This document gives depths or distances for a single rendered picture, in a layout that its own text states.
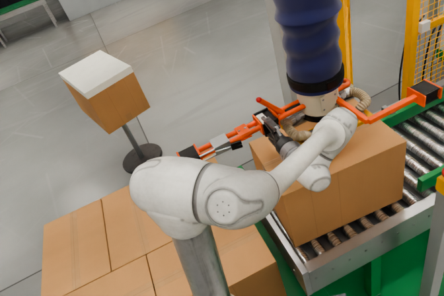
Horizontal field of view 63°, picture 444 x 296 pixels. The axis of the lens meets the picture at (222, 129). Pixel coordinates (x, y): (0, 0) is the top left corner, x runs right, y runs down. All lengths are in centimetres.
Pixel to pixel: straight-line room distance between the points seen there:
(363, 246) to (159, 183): 126
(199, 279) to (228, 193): 37
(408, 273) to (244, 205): 186
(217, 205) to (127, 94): 229
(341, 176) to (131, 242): 123
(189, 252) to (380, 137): 113
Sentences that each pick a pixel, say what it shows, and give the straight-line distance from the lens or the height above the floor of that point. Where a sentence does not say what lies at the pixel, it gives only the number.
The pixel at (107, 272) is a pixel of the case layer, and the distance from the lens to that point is 218.
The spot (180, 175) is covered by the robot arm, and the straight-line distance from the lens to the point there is 75.
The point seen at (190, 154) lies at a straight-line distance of 143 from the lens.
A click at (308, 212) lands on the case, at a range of 172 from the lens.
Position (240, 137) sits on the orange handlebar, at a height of 122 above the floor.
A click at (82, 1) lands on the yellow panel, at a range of 862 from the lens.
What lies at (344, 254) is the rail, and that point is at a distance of 181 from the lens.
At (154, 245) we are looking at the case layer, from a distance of 213.
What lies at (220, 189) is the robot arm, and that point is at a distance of 68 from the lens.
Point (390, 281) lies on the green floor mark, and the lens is 243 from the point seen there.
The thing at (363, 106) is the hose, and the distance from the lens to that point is 162.
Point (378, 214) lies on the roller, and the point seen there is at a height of 55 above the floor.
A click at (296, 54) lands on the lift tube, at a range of 137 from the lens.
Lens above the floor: 215
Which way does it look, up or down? 38 degrees down
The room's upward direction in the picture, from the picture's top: 19 degrees counter-clockwise
